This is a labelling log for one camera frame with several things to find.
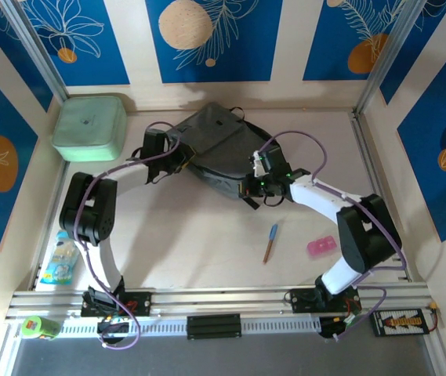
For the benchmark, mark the grey backpack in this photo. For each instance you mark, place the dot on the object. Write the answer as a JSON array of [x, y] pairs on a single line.
[[222, 145]]

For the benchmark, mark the blue and brown pen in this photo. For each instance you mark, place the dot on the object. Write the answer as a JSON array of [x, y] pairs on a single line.
[[273, 233]]

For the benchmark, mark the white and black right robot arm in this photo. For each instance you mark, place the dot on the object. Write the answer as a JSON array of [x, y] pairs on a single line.
[[316, 196]]

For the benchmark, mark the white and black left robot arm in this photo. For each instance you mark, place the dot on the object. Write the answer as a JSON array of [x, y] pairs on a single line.
[[128, 176]]

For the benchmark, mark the mint green lunch case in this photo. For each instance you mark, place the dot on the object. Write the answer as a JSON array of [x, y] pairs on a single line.
[[87, 127]]

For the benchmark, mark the pink plastic pill box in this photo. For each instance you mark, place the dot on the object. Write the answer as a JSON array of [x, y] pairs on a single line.
[[321, 246]]

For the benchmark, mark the black ribbed block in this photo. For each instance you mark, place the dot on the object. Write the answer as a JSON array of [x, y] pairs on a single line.
[[214, 327]]

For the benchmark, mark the blue snack packet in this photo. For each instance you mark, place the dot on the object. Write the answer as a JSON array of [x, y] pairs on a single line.
[[60, 266]]

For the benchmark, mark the black power distribution board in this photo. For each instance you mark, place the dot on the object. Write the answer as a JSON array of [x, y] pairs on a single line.
[[399, 322]]

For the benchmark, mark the green cylinder battery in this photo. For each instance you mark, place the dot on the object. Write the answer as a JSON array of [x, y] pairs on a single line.
[[41, 328]]

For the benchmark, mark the aluminium side rail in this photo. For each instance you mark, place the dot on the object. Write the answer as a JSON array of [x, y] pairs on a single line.
[[365, 149]]

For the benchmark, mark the aluminium mounting rail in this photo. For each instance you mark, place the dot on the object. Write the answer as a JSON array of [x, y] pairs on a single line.
[[226, 301]]

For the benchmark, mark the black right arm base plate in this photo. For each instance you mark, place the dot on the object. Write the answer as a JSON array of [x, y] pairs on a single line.
[[301, 299]]

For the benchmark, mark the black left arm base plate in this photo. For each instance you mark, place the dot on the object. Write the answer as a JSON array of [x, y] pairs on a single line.
[[140, 303]]

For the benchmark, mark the aluminium corner post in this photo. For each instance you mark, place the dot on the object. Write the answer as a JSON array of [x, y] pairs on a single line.
[[392, 51], [37, 51]]

